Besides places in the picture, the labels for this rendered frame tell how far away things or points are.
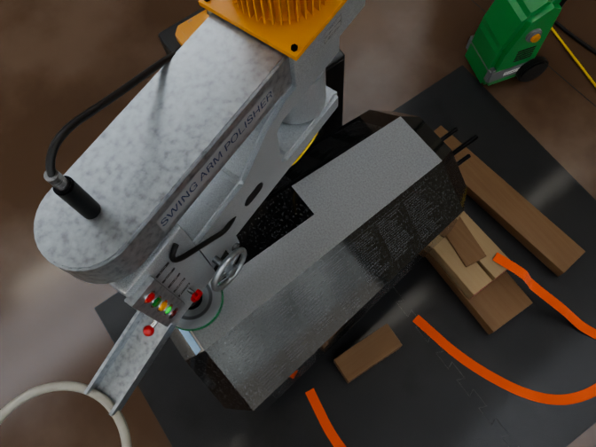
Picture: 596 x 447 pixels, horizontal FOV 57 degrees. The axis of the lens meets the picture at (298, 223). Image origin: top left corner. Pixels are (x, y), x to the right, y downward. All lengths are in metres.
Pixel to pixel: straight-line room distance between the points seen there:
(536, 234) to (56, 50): 2.93
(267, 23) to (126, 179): 0.47
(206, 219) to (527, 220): 1.89
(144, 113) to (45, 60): 2.57
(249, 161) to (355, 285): 0.81
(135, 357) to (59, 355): 1.18
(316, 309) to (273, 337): 0.18
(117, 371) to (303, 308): 0.66
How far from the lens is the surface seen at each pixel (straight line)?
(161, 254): 1.30
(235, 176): 1.47
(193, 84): 1.28
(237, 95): 1.24
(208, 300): 1.96
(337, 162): 2.11
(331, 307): 2.08
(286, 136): 1.69
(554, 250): 2.95
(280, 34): 1.29
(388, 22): 3.55
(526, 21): 3.04
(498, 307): 2.78
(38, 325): 3.13
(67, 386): 1.99
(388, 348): 2.62
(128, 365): 1.92
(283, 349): 2.07
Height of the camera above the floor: 2.72
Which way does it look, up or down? 70 degrees down
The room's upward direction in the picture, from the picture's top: 10 degrees counter-clockwise
